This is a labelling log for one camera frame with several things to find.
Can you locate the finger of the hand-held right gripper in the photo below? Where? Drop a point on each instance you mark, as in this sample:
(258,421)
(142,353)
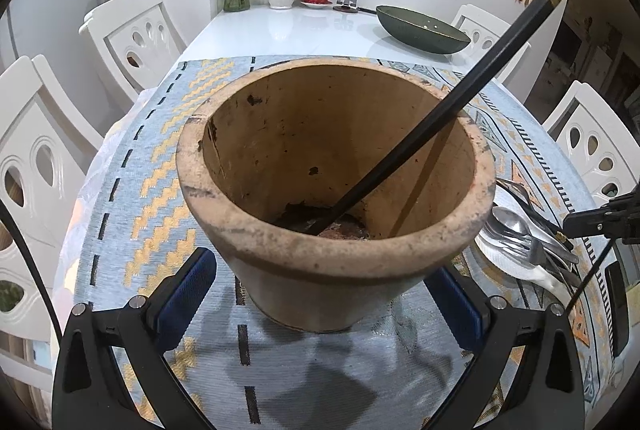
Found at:
(585,224)

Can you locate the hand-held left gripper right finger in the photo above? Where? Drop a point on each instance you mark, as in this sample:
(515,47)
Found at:
(457,305)

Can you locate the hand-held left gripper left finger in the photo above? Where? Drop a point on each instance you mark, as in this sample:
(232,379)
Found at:
(190,290)

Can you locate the white dining chair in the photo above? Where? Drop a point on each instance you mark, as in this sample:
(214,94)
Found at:
(575,110)
(472,15)
(120,35)
(30,120)

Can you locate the patterned blue table mat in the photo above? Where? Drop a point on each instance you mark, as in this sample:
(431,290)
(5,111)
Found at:
(150,150)

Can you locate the cluttered storage shelf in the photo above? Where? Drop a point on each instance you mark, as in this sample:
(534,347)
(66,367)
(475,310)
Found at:
(600,60)

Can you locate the dark green bowl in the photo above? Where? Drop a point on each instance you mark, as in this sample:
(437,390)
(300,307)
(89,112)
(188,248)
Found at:
(420,35)

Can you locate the white refrigerator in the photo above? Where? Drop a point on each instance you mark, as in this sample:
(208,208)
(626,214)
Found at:
(50,10)

